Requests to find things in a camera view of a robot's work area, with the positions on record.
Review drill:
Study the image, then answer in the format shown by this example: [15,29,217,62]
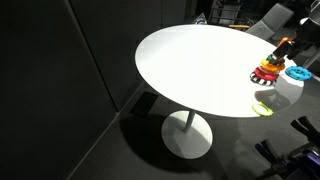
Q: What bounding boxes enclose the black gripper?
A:
[271,39,312,65]

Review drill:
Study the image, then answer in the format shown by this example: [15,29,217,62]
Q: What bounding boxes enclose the dark green toy ring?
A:
[266,54,286,66]

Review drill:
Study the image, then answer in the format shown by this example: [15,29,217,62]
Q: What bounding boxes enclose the grey chair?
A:
[245,3,295,42]

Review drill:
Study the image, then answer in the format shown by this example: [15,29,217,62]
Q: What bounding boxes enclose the yellow bar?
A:
[228,24,251,30]

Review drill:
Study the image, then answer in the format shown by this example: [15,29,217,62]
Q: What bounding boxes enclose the metal background rack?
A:
[208,0,245,26]

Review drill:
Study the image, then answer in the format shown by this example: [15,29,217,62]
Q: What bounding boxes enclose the black spring clamp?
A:
[254,139,285,165]
[290,115,320,145]

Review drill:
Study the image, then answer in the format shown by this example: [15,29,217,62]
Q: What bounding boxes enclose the purple clamp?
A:
[298,149,320,180]

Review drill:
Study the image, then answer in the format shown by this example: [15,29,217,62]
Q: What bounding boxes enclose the black floor plate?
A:
[129,91,160,119]

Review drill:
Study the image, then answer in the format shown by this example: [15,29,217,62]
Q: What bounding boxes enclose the blue dotted toy ring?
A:
[284,65,314,82]

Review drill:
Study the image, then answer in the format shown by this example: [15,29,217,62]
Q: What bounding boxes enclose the orange yellow toy ring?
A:
[260,58,287,74]

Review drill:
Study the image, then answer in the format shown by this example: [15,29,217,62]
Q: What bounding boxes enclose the red toy ring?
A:
[253,66,280,82]

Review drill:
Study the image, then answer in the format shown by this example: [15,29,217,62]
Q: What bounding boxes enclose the black white striped ring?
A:
[249,70,277,87]

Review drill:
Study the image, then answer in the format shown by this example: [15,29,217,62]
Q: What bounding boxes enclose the light green toy ring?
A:
[251,101,275,118]

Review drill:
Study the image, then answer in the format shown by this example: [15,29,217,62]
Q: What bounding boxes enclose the white table pedestal base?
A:
[161,109,214,160]

